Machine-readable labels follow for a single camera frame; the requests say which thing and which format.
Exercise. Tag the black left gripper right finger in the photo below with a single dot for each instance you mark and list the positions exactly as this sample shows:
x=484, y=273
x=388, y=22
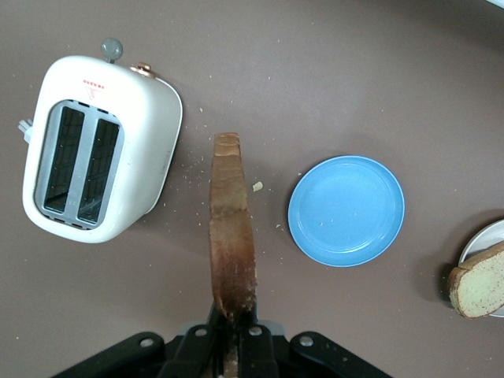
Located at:
x=267, y=354

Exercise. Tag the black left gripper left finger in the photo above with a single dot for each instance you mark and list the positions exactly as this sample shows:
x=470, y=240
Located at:
x=189, y=354

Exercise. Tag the dark-crust bread slice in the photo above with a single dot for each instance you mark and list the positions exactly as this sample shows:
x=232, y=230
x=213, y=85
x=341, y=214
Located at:
x=232, y=236

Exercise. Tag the light bread slice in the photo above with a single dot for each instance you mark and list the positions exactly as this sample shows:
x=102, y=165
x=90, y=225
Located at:
x=480, y=287

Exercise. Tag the blue round plate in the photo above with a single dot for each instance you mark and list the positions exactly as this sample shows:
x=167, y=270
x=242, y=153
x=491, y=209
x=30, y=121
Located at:
x=346, y=210

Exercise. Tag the beige round plate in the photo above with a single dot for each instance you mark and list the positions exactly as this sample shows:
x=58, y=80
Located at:
x=484, y=240

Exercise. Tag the large bread crumb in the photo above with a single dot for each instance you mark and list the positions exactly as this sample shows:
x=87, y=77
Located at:
x=258, y=186

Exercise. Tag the white two-slot toaster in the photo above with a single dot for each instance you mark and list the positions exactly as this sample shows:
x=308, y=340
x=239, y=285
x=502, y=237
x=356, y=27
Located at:
x=149, y=138

